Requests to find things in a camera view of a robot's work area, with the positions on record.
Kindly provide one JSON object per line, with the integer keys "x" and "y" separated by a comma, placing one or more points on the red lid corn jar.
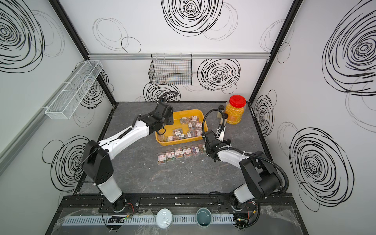
{"x": 235, "y": 108}

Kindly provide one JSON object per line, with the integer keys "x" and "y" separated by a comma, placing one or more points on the grey green cup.
{"x": 203, "y": 218}

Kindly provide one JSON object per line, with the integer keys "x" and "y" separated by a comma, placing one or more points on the tilted paper clip box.
{"x": 161, "y": 138}

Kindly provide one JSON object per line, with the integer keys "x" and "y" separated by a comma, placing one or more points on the clear paper clip box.
{"x": 161, "y": 158}
{"x": 178, "y": 153}
{"x": 170, "y": 156}
{"x": 195, "y": 150}
{"x": 187, "y": 151}
{"x": 202, "y": 148}

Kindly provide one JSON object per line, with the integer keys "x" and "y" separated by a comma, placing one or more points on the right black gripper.
{"x": 224, "y": 143}

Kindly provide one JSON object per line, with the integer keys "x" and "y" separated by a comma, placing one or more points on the white slotted cable duct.
{"x": 179, "y": 219}

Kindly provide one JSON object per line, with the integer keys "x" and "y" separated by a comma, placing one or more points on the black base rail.
{"x": 137, "y": 202}

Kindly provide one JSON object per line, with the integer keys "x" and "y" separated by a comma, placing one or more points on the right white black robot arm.
{"x": 262, "y": 176}

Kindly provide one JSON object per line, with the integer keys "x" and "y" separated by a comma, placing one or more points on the yellow plastic storage tray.
{"x": 188, "y": 127}

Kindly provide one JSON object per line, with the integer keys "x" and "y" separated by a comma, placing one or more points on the rear black cap spice bottle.
{"x": 221, "y": 108}

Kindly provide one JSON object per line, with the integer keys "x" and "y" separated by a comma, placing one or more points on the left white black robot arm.
{"x": 98, "y": 156}

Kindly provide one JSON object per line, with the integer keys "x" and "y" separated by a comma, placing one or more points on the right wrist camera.
{"x": 220, "y": 132}

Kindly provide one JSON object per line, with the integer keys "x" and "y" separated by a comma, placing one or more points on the black wire wall basket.
{"x": 175, "y": 69}

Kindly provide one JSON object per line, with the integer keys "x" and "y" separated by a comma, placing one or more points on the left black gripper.
{"x": 171, "y": 119}

